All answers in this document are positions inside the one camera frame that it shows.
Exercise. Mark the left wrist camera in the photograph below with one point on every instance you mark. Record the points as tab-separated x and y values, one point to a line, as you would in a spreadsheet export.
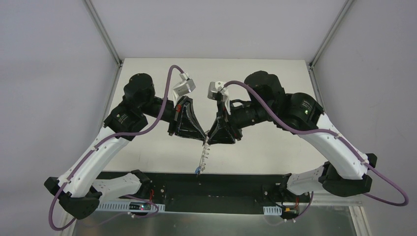
185	86

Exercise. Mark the aluminium frame post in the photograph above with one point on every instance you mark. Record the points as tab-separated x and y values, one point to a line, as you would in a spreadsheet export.
102	31
347	5

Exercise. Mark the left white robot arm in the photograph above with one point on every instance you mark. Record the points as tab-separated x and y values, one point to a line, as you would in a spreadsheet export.
79	190

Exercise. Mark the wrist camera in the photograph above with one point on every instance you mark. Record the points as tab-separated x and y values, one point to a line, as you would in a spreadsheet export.
185	86
219	92

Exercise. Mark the left white cable duct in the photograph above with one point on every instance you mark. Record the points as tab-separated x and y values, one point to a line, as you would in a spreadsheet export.
130	206

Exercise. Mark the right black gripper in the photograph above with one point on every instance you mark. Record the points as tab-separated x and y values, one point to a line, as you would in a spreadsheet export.
223	116

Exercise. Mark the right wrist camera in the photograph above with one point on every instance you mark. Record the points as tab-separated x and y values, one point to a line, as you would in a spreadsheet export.
219	92

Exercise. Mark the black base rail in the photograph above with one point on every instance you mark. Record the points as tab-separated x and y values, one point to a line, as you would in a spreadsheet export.
217	193

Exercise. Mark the left aluminium frame post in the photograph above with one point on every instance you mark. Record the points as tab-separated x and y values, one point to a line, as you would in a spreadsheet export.
102	31

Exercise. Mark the right white cable duct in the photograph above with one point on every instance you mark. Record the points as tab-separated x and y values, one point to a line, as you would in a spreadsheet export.
272	210

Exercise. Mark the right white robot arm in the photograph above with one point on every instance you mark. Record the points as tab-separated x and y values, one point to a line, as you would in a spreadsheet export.
344	173

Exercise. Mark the white cable duct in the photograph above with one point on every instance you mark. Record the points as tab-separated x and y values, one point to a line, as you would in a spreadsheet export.
130	206
272	210

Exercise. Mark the right aluminium frame post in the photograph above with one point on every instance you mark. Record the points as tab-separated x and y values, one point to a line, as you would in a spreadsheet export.
347	5

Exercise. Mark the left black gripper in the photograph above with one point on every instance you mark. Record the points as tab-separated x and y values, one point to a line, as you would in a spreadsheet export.
177	118

